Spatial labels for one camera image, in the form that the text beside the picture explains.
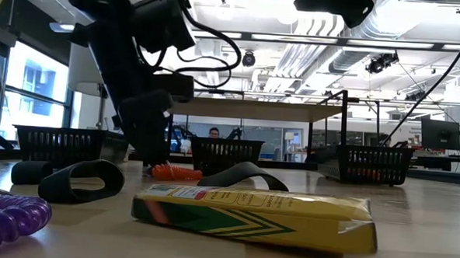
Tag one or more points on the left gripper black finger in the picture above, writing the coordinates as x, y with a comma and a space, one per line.
148, 133

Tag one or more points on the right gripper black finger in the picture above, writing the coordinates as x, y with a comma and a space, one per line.
336, 5

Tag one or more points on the black wide rubber band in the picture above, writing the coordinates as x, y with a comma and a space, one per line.
56, 191
29, 172
244, 169

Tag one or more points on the yellow crayon box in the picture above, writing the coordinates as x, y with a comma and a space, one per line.
287, 232

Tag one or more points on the dark background desk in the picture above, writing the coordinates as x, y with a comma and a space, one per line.
446, 160

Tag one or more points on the person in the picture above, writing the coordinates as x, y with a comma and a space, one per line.
214, 133

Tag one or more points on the black slatted plastic basket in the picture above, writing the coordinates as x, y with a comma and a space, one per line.
225, 141
70, 130
369, 148

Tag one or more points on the white shade table lamp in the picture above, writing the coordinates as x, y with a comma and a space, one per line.
78, 75

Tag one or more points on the wooden shelf black metal legs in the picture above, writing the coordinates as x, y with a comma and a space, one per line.
254, 108

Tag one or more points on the small white background lamp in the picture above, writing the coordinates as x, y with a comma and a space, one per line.
290, 135

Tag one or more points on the black computer monitor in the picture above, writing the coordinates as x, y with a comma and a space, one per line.
439, 134

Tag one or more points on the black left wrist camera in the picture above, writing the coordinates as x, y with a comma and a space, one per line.
161, 21

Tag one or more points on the black ceiling camera rig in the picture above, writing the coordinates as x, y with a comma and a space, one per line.
380, 62
416, 95

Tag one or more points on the black round overhead camera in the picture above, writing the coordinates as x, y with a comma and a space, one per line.
248, 60

